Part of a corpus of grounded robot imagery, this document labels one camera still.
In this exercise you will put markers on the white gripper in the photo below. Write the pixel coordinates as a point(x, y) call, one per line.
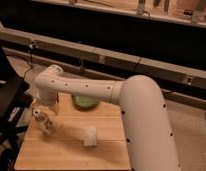
point(55, 108)

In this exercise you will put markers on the clear plastic bottle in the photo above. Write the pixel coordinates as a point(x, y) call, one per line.
point(43, 122)

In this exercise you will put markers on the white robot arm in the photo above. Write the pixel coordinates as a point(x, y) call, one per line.
point(144, 113)

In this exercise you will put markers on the green bowl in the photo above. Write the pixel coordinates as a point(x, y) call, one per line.
point(84, 102)

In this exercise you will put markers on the white sponge block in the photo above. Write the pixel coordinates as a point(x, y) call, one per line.
point(90, 136)

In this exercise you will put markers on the black chair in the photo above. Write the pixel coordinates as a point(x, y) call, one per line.
point(13, 100)

